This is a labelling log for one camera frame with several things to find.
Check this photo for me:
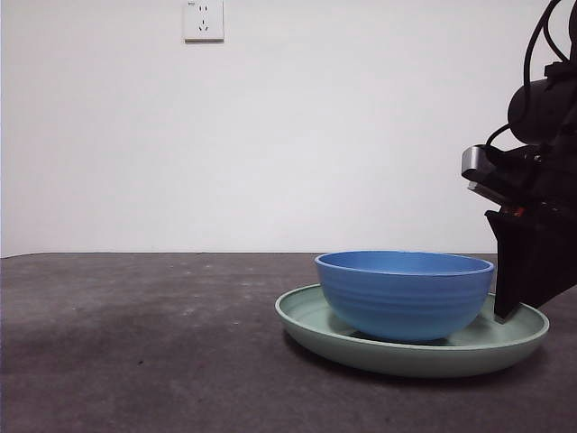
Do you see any blue ribbed bowl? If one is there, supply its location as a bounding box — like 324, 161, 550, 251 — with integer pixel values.
314, 250, 496, 343

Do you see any green round plate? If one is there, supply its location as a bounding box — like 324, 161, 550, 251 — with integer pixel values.
274, 282, 551, 379

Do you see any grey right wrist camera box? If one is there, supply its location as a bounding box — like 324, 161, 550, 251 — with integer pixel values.
460, 144, 507, 205

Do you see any short black camera cable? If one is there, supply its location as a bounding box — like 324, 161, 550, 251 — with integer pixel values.
484, 122, 515, 148

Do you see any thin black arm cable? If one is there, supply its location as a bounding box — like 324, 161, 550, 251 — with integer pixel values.
544, 0, 574, 64

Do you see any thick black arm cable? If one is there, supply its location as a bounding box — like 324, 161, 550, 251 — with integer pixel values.
522, 0, 561, 91

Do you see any white wall power socket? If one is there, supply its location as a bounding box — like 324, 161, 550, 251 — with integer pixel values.
183, 0, 225, 45

